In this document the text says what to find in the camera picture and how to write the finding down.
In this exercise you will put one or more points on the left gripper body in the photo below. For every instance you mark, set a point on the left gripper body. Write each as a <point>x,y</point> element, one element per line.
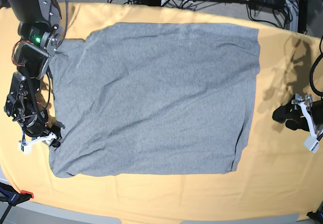
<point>312,111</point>

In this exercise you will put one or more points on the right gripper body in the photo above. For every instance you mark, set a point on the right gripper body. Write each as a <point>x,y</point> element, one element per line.
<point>46,137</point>

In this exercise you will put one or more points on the grey t-shirt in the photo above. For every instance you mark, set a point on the grey t-shirt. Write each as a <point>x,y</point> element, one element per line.
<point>162,99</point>

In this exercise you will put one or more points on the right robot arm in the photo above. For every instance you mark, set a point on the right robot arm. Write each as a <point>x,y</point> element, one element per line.
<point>41,34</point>

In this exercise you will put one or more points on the blue red table clamp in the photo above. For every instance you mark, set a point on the blue red table clamp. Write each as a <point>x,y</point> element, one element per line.
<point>12,197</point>

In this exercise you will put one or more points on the black clamp right corner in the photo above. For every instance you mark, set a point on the black clamp right corner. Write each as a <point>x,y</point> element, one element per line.
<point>316,216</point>

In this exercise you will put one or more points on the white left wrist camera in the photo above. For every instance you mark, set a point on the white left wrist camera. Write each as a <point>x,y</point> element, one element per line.
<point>312,144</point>

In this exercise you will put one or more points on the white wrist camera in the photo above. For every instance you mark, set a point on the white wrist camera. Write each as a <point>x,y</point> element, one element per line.
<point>312,144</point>
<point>25,147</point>

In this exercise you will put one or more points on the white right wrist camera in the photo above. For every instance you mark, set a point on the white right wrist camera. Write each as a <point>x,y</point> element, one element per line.
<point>25,147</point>

